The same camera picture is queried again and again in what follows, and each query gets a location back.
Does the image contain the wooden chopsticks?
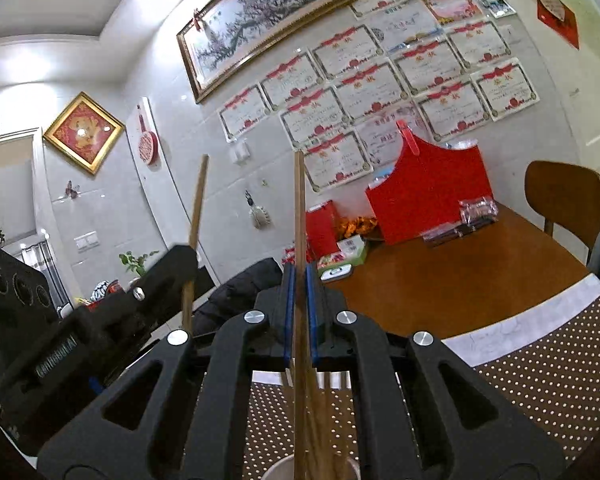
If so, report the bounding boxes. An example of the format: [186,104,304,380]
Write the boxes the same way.
[280,370,358,479]

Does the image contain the wooden chopstick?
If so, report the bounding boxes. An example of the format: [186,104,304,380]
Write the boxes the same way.
[182,154,209,335]
[294,151,306,480]

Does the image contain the small potted plant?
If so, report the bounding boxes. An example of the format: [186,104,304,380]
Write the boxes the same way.
[118,250,159,278]

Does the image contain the red container on cabinet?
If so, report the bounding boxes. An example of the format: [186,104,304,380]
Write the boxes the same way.
[74,280,123,310]

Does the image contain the black jacket on chair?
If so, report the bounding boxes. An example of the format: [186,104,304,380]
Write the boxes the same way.
[192,258,283,336]

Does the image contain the hanging scrub brush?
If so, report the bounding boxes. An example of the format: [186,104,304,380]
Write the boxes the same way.
[245,191,271,230]

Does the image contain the pink cylindrical cup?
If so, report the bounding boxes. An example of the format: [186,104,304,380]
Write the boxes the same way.
[260,454,362,480]

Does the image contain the red soda can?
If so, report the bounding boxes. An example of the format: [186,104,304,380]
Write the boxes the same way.
[280,245,296,266]

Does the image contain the brown polka dot placemat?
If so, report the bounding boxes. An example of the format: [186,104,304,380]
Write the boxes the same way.
[242,296,600,479]

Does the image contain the red tall box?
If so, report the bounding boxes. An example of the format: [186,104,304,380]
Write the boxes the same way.
[306,200,340,260]

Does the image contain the white small device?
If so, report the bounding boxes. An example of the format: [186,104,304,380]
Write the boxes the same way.
[321,263,353,283]

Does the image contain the gold framed red picture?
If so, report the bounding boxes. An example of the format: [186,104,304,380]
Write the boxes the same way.
[43,92,125,176]

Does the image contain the green flat box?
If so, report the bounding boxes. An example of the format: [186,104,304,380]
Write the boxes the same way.
[317,235,368,272]

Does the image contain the orange snack packet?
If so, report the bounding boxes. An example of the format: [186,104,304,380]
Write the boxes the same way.
[337,216,378,240]

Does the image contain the packaged snack bag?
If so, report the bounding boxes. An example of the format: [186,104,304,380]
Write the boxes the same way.
[420,197,498,246]

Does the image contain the red felt bag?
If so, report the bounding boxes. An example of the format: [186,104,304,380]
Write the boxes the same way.
[366,119,493,245]

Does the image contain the large framed blossom painting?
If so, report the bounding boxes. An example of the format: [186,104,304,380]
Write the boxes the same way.
[176,0,355,103]

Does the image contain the brown wooden chair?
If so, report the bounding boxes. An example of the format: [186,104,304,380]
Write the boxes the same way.
[524,160,600,258]

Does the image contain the red diamond door decoration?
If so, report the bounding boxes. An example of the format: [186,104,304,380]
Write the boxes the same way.
[536,0,580,49]

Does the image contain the red round wall ornament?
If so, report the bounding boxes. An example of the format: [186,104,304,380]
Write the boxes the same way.
[136,105,158,166]

